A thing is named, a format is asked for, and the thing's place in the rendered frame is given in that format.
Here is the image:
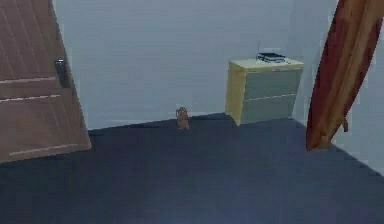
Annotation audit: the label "small brown teddy bear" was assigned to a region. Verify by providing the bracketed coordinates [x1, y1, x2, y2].
[175, 106, 191, 131]

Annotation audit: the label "yellow chest of drawers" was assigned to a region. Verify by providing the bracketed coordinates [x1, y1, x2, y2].
[224, 57, 305, 127]

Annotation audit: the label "dark stacked books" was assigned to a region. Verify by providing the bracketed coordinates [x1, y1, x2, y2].
[256, 52, 288, 64]

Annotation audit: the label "red orange curtain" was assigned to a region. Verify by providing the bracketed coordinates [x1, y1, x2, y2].
[305, 0, 384, 152]

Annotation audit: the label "brown wooden room door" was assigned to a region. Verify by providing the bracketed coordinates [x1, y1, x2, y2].
[0, 0, 92, 164]

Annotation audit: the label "black door handle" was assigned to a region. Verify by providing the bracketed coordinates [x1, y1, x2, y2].
[54, 58, 71, 89]

